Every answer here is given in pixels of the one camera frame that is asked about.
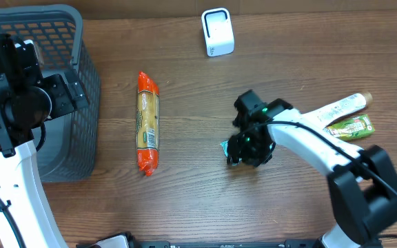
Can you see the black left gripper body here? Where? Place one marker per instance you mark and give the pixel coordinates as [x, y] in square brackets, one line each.
[73, 91]

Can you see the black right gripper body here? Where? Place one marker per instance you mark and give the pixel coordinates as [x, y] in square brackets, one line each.
[256, 148]

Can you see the teal snack packet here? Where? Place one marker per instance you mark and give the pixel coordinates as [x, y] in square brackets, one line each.
[224, 148]

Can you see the orange spaghetti pasta packet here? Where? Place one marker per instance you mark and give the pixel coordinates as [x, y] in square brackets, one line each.
[147, 124]

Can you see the green jasmine tea pouch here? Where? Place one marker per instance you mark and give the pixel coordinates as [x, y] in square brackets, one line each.
[352, 128]

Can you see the white floral cream tube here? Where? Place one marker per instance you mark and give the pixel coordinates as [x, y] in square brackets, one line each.
[327, 114]

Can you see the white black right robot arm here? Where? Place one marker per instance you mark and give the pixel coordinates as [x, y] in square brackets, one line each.
[362, 183]

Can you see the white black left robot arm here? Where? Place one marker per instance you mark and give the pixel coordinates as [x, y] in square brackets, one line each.
[27, 100]

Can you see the white barcode scanner stand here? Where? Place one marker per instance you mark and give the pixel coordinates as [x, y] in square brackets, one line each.
[218, 32]

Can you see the grey plastic shopping basket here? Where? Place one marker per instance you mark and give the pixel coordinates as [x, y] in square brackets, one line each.
[68, 153]

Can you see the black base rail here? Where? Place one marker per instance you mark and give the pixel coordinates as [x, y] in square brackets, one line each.
[126, 239]

